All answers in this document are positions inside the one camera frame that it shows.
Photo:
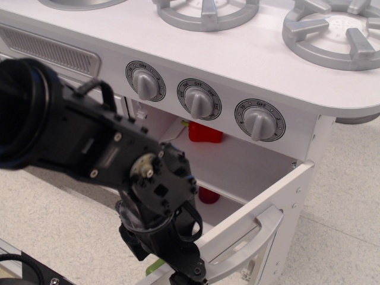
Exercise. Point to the grey oven door handle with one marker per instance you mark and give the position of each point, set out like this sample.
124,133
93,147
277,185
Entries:
268,222

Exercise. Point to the silver sink basin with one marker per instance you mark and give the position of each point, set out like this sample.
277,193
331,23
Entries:
80,5

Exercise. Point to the grey middle control knob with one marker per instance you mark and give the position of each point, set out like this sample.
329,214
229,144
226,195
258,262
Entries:
199,99

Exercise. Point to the grey vent grille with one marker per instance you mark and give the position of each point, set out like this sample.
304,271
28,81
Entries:
51,51

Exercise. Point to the grey left stove burner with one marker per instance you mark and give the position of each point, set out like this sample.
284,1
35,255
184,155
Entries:
209,19

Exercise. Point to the grey control knob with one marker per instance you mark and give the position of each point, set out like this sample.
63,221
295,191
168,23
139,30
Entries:
199,99
260,120
145,81

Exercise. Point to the green toy pepper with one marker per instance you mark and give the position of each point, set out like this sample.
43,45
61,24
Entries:
154,266

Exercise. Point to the aluminium frame rail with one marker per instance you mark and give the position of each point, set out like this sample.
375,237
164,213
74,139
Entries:
10,268

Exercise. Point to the white toy kitchen body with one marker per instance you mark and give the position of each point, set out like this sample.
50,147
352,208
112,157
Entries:
251,61

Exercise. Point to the red toy pepper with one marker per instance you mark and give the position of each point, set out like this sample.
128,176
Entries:
202,134

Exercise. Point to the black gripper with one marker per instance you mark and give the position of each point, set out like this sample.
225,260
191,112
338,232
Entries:
172,239

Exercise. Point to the grey stove burner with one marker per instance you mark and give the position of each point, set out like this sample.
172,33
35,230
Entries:
209,19
342,35

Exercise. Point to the white oven door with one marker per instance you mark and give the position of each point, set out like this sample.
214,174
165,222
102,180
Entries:
236,230

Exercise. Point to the white oven shelf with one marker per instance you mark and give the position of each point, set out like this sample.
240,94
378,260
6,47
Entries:
235,168

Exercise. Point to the red toy on lower shelf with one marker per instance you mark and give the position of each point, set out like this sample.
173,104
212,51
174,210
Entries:
207,196

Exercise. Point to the grey left control knob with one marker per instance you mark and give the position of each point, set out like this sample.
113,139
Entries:
145,81

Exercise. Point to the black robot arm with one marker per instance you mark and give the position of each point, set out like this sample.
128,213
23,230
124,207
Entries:
47,123

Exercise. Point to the grey right stove burner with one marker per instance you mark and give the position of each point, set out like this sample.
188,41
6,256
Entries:
342,35

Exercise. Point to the grey right control knob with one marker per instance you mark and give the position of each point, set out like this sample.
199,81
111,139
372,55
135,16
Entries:
260,120

